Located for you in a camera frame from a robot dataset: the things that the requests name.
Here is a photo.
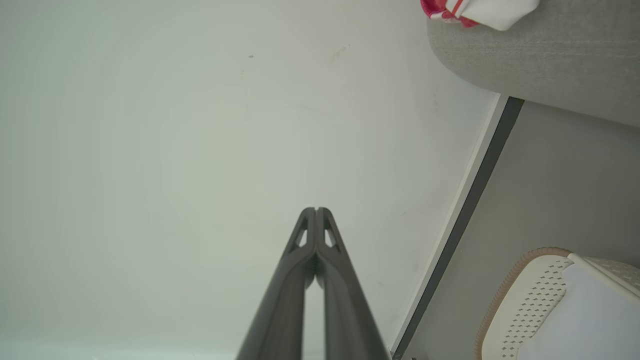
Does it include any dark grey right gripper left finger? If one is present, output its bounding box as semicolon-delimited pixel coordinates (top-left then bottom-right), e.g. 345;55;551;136
235;207;318;360

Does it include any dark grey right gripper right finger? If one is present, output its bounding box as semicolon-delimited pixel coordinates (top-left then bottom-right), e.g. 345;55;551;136
316;207;392;360

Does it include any white perforated laundry basket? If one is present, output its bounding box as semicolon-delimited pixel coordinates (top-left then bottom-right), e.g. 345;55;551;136
473;247;640;360

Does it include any white and black baseboard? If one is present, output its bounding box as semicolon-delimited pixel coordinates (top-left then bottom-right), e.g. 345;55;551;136
389;94;525;360

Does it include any grey fabric sofa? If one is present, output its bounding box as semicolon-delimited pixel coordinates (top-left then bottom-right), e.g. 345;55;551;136
426;0;640;129

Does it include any white and red garment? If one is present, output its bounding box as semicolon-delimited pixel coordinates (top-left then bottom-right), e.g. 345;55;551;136
420;0;541;32

